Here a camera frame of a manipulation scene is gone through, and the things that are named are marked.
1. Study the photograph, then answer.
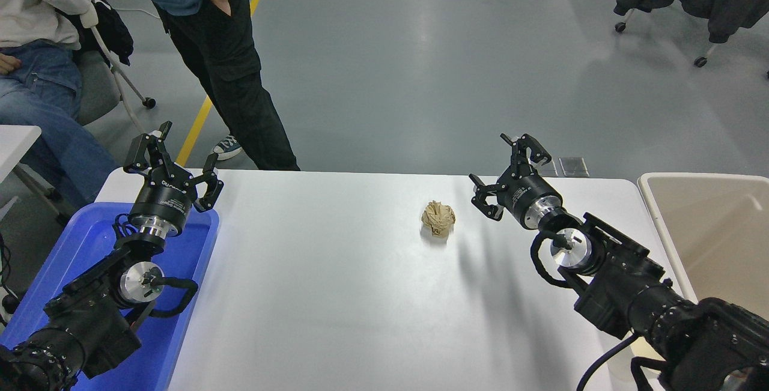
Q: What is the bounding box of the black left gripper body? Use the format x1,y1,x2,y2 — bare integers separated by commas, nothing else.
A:
128,169,197,228

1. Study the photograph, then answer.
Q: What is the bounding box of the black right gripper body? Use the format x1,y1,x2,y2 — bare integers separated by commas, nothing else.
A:
496,172,551,224

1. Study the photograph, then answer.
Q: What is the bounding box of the crumpled tan paper ball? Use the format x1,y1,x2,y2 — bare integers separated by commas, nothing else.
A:
421,200,456,238

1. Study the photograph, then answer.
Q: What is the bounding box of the blue plastic tray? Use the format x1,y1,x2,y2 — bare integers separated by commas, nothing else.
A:
0,202,220,391

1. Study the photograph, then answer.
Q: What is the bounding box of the grey wheeled chair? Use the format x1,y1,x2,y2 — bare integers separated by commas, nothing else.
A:
75,1,157,133

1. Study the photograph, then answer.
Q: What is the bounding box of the standing person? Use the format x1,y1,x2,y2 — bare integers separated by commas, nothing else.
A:
122,0,300,171

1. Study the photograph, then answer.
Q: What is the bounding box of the black jacket on chair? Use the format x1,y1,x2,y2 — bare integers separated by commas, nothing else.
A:
60,0,134,67

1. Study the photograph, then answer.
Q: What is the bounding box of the small white side table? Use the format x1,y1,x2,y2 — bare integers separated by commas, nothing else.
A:
0,125,74,225

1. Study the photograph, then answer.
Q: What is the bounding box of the seated person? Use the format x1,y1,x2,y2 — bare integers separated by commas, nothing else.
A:
0,0,121,208

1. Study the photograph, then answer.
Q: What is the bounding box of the large pale plastic bin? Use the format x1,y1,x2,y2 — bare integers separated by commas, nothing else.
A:
637,172,769,318

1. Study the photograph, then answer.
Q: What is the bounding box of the white wheeled rack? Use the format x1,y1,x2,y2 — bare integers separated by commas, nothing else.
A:
614,8,769,79

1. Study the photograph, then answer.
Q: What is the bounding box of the black cable bundle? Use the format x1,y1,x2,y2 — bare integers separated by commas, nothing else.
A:
0,234,22,321

